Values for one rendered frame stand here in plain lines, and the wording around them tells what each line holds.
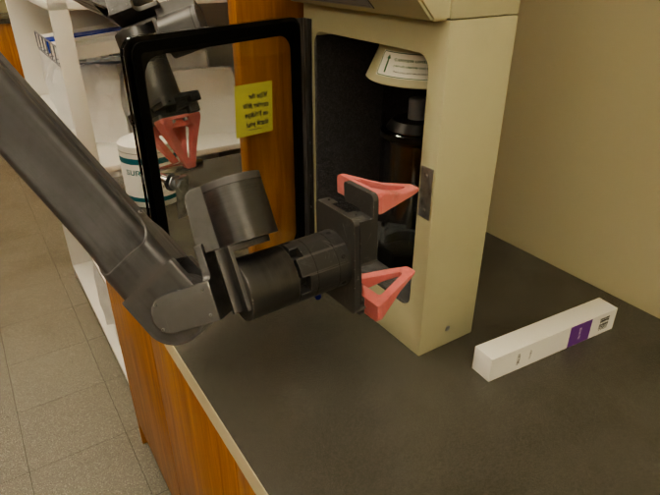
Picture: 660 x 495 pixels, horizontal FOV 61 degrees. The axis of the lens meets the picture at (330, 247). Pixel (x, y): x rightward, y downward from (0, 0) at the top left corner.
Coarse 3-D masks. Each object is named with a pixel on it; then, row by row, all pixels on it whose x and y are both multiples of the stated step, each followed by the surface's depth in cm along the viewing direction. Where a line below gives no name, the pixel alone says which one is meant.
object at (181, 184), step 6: (174, 180) 75; (180, 180) 74; (186, 180) 74; (174, 186) 75; (180, 186) 74; (186, 186) 75; (180, 192) 75; (186, 192) 75; (180, 198) 75; (180, 204) 75; (180, 210) 76; (186, 210) 76; (180, 216) 76
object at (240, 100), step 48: (240, 48) 77; (288, 48) 84; (192, 96) 73; (240, 96) 80; (288, 96) 87; (192, 144) 76; (240, 144) 83; (288, 144) 91; (144, 192) 73; (288, 192) 94; (192, 240) 81; (288, 240) 98
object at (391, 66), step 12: (384, 48) 76; (396, 48) 75; (372, 60) 80; (384, 60) 76; (396, 60) 74; (408, 60) 73; (420, 60) 73; (372, 72) 78; (384, 72) 76; (396, 72) 74; (408, 72) 73; (420, 72) 73; (396, 84) 74; (408, 84) 74; (420, 84) 73
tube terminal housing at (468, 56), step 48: (480, 0) 62; (432, 48) 65; (480, 48) 65; (432, 96) 67; (480, 96) 68; (432, 144) 69; (480, 144) 72; (432, 192) 71; (480, 192) 76; (432, 240) 74; (480, 240) 80; (432, 288) 79; (432, 336) 83
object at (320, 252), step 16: (320, 208) 54; (336, 208) 52; (320, 224) 55; (336, 224) 52; (352, 224) 50; (304, 240) 51; (320, 240) 51; (336, 240) 52; (352, 240) 51; (304, 256) 50; (320, 256) 50; (336, 256) 51; (352, 256) 52; (304, 272) 49; (320, 272) 50; (336, 272) 51; (352, 272) 52; (304, 288) 51; (320, 288) 51; (336, 288) 56; (352, 288) 53; (352, 304) 54
